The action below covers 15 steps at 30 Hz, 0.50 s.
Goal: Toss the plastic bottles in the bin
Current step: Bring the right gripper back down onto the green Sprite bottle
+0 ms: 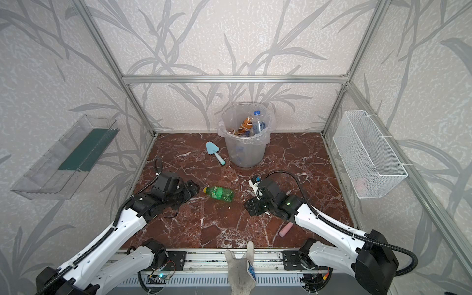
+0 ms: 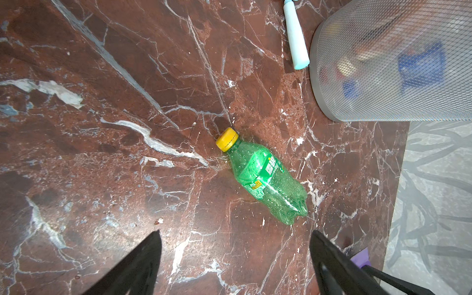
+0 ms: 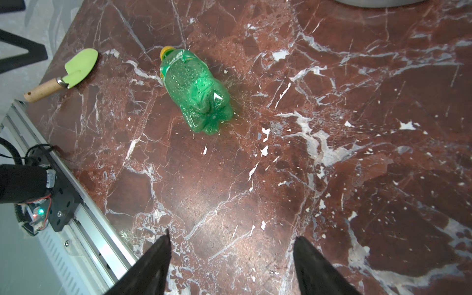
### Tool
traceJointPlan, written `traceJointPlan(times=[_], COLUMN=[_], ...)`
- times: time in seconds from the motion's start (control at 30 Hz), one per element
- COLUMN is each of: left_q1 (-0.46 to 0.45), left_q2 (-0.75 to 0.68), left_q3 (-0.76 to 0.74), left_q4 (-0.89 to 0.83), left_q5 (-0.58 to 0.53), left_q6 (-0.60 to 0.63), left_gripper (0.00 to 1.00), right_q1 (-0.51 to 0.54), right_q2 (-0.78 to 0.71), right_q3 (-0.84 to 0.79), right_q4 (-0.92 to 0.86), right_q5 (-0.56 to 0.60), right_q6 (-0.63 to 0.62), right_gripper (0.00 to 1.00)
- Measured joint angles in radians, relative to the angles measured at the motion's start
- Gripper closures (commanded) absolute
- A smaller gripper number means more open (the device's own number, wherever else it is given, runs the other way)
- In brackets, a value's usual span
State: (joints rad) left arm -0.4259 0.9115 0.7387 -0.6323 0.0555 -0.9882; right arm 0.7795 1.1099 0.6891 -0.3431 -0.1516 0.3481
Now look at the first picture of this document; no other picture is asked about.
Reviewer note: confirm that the light blue plastic trowel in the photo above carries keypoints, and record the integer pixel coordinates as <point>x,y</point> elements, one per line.
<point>212,149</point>

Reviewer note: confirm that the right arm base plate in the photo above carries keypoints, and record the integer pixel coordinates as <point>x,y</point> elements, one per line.
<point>293,262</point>

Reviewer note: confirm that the aluminium front rail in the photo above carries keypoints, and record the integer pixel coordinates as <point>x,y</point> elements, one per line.
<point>363,261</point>

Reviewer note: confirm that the brown Nescafe bottle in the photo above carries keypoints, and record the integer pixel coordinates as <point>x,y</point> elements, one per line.
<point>245,127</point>

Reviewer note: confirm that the green circuit board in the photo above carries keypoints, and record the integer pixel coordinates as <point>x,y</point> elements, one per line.
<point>159,279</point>

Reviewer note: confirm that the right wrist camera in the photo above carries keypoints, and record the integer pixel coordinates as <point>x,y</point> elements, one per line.
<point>254,183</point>

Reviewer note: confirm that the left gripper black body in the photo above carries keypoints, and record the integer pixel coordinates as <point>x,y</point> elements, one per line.
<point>188,189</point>

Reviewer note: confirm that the clear acrylic wall shelf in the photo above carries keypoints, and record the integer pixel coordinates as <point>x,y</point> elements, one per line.
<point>59,173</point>

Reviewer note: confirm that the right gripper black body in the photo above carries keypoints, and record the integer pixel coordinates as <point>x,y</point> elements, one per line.
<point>256,204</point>

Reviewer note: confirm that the grey mesh waste bin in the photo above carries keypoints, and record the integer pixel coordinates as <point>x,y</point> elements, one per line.
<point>244,156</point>

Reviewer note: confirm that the white knitted work glove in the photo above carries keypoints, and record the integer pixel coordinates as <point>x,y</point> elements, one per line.
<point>241,274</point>

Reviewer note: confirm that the clear plastic bin liner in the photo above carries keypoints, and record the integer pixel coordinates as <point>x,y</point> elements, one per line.
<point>231,117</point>

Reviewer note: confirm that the white wire mesh basket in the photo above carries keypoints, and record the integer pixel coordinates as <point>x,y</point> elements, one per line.
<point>373,167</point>

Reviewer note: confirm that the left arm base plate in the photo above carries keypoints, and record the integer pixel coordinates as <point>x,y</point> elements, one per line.
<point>165,259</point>

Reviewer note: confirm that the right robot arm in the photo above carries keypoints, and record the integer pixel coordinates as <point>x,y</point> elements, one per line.
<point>398,261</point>

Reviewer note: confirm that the green Sprite bottle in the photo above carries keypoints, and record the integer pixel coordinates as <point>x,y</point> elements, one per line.
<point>219,193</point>

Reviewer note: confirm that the clear water bottle blue cap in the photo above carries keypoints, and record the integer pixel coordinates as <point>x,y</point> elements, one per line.
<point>258,122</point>

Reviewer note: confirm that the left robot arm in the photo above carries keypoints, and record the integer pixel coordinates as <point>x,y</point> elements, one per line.
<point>128,222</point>

